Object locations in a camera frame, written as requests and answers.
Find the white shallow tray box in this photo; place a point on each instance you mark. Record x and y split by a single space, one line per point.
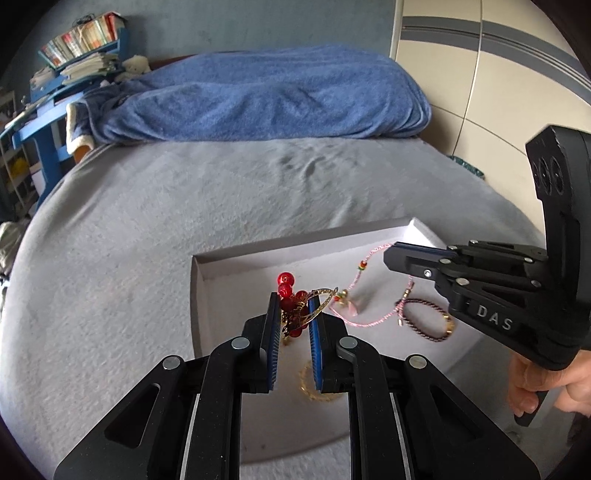
231 286

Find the white plush toy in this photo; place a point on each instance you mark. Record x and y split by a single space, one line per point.
134 67

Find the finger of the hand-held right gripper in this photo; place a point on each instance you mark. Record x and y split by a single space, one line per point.
406 263
418 248

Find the white fleece-lined garment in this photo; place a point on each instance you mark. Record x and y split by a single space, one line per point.
76 131

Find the green patterned cloth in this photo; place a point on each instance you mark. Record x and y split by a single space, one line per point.
468 167

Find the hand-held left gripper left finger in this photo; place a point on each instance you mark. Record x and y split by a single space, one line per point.
272 332

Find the blue wooden shelf desk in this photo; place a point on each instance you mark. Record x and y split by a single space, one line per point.
46 138

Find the red bead gold hair ornament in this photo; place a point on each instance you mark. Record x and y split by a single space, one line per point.
295 300

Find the white storage shelf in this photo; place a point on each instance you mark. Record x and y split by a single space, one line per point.
14 184

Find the person's right hand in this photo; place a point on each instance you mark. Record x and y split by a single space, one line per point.
535 381

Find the stack of papers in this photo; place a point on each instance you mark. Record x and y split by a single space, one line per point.
90 67

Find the grey bed sheet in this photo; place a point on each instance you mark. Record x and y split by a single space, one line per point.
138 221

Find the blue towel-covered pillow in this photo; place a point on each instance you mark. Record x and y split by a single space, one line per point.
277 92

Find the white wardrobe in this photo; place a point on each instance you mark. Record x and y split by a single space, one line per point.
508 69

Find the row of books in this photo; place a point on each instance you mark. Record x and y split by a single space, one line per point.
83 39

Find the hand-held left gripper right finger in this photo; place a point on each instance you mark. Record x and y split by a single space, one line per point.
316 337

